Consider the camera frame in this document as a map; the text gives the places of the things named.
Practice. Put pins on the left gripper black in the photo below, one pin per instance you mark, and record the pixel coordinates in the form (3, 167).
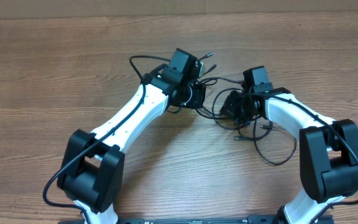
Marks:
(198, 101)

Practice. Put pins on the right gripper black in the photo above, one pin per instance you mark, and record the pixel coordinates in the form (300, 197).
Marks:
(228, 109)

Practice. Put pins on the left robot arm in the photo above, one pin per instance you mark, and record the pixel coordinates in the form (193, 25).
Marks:
(93, 164)

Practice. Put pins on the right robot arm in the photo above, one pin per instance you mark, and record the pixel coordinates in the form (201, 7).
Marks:
(328, 148)

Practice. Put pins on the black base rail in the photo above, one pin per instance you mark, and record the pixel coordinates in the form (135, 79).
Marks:
(194, 221)

